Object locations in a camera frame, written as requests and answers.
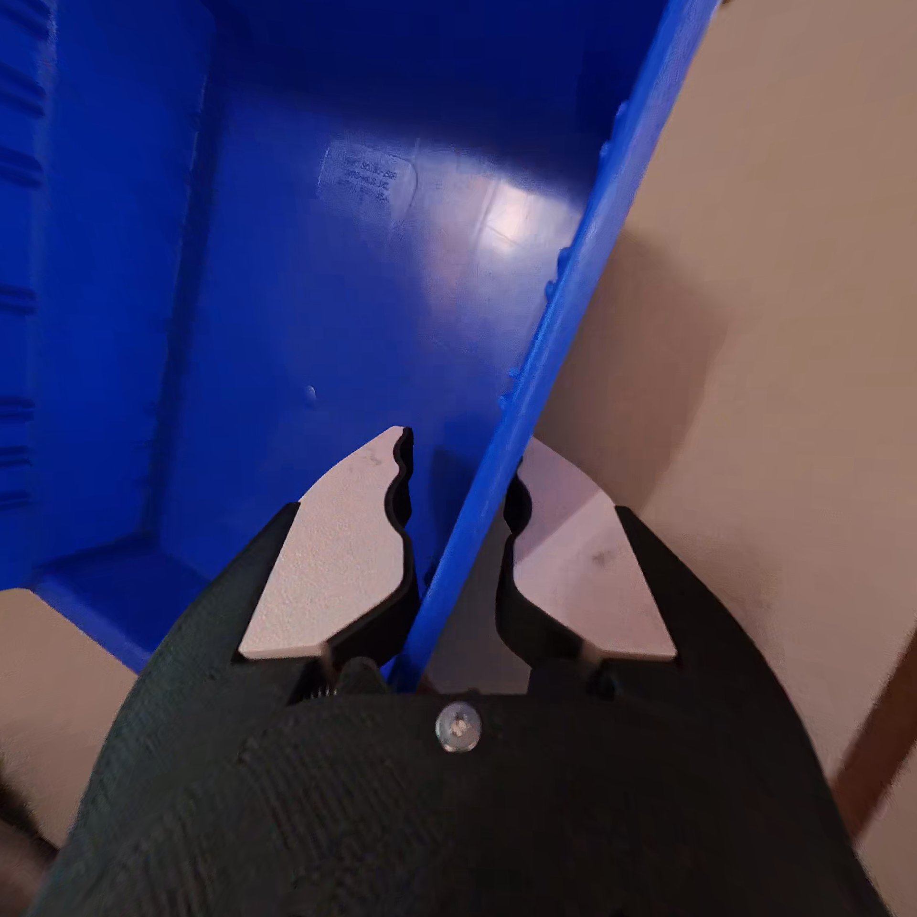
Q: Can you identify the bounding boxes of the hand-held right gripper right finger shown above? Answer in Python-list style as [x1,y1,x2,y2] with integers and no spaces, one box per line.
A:
[496,437,679,662]

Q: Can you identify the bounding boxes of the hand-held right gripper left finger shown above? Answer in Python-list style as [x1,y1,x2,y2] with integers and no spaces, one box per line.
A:
[236,426,421,663]

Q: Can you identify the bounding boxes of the blue plastic bin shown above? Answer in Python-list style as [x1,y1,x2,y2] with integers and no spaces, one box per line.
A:
[0,0,725,692]

